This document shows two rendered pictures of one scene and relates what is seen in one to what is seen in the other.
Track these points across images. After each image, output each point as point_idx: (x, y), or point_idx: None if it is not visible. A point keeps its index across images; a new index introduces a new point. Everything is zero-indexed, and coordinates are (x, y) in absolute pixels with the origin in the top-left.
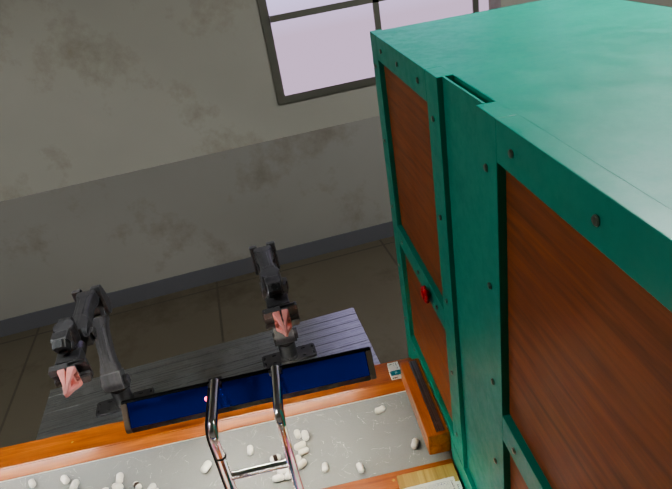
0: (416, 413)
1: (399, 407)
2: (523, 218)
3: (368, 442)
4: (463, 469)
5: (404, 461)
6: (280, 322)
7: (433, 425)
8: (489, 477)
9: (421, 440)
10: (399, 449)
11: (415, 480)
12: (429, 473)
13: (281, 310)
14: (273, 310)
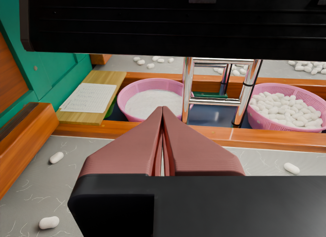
0: (28, 144)
1: (21, 222)
2: None
3: None
4: (53, 90)
5: (80, 148)
6: (178, 122)
7: (34, 109)
8: None
9: (46, 164)
10: (74, 161)
11: (88, 116)
12: (73, 117)
13: (147, 165)
14: (240, 198)
